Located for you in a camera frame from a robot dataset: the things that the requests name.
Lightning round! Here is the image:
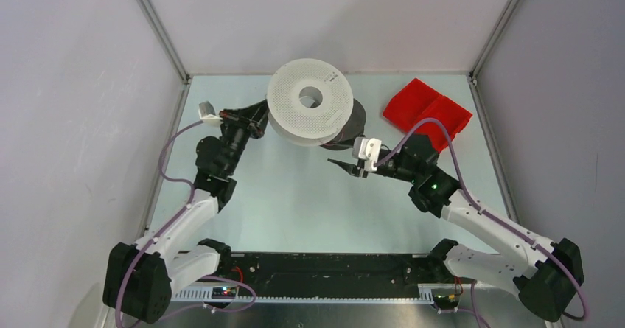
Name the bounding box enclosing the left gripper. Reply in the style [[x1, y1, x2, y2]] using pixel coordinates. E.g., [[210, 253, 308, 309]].
[[218, 98, 274, 175]]

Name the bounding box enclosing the white translucent spool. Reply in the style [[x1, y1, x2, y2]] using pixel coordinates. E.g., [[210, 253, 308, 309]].
[[266, 58, 354, 147]]

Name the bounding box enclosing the dark grey spool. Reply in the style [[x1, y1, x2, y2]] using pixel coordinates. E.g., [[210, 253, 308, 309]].
[[321, 99, 366, 151]]

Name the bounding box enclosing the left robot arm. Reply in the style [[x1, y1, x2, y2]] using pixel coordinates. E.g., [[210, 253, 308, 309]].
[[102, 100, 269, 327]]

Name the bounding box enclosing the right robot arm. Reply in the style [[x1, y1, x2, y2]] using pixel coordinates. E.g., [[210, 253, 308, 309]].
[[332, 134, 584, 322]]

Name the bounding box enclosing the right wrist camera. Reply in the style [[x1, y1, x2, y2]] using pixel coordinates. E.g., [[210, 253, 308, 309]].
[[352, 136, 382, 172]]

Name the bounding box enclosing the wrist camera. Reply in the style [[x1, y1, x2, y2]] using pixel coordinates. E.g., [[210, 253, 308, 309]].
[[198, 101, 222, 128], [352, 136, 382, 172]]

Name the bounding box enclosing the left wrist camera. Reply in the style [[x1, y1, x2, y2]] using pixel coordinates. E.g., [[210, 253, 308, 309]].
[[198, 101, 222, 128]]

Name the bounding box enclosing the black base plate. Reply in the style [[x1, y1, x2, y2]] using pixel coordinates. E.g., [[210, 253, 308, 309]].
[[200, 252, 468, 301]]

